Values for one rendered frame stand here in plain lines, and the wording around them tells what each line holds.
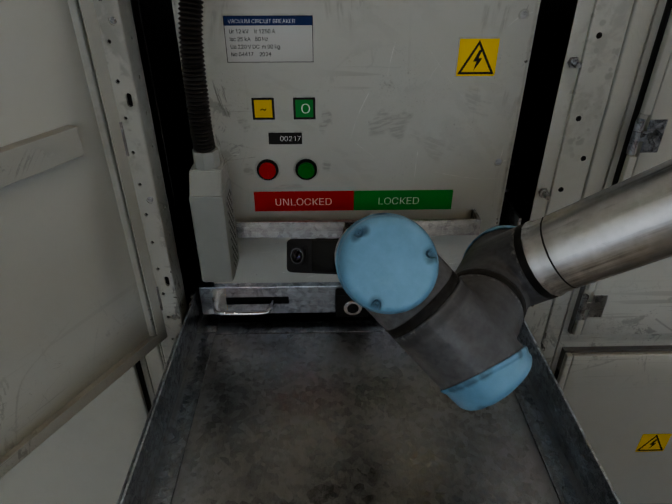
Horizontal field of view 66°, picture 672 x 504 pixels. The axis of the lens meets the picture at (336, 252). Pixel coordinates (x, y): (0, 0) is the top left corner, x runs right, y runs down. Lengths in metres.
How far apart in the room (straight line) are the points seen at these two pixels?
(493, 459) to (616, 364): 0.41
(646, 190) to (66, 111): 0.68
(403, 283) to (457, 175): 0.41
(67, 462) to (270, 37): 0.93
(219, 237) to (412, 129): 0.33
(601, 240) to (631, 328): 0.52
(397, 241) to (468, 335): 0.11
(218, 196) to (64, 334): 0.31
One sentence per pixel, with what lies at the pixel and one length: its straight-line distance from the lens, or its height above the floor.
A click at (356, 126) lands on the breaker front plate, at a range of 0.80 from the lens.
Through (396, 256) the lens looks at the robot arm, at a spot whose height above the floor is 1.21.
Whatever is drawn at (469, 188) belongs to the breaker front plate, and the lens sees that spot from 0.87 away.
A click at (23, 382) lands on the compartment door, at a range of 0.85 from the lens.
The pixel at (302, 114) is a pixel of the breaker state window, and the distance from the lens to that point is 0.79.
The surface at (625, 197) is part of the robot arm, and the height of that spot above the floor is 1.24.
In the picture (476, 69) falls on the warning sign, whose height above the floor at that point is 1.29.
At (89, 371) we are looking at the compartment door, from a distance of 0.93.
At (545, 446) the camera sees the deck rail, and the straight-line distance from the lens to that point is 0.82.
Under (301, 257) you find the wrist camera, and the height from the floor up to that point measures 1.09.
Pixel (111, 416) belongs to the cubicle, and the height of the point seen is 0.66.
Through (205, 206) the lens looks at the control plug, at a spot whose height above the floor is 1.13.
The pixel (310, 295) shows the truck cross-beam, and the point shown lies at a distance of 0.93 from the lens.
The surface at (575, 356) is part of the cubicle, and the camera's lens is 1.06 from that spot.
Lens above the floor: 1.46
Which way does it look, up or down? 32 degrees down
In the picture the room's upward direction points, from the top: straight up
